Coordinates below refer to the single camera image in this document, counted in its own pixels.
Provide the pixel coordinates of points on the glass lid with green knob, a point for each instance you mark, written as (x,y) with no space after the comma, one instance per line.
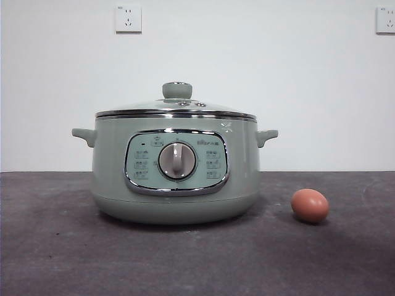
(176,91)

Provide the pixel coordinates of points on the brown egg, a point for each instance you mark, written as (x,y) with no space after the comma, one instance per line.
(309,205)

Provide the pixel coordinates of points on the green electric cooking pot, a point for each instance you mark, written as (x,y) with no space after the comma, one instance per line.
(108,172)

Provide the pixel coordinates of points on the white wall socket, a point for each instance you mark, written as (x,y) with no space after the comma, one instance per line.
(385,20)
(128,19)

